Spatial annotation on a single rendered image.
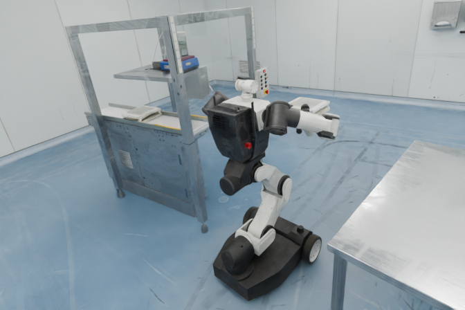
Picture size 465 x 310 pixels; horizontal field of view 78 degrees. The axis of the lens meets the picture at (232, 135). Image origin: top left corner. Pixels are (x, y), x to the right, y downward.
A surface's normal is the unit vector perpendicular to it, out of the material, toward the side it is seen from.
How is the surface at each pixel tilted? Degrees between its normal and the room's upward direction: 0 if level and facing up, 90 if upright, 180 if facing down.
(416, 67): 90
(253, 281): 0
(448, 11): 90
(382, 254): 0
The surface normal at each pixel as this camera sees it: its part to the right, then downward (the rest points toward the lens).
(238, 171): -0.54, -0.40
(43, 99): 0.78, 0.18
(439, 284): -0.10, -0.91
